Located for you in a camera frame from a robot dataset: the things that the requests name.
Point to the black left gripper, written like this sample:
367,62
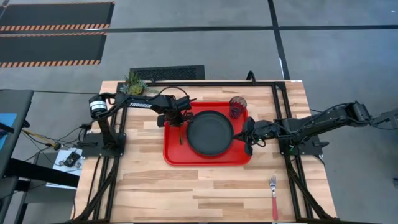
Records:
174,116

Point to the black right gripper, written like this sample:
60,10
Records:
264,130

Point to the blue faceted glass tumbler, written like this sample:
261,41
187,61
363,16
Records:
237,107

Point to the red plastic tray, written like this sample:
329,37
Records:
174,155

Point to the dark grey round plate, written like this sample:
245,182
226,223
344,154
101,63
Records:
210,133

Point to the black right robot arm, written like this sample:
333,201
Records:
326,119

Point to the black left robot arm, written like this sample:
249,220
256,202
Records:
140,104

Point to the black perforated floor grille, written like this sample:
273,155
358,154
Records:
168,73

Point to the potted green succulent plant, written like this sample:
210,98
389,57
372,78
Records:
135,85

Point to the small black electronic device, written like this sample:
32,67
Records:
72,158

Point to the small electronics board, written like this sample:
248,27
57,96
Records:
59,168

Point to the black hazard-striped floor mat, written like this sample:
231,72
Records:
49,49
56,14

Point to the dark grey side desk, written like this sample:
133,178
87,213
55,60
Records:
12,102

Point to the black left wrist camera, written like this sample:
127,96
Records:
183,102

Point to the black aluminium table frame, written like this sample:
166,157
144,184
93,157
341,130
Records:
217,84

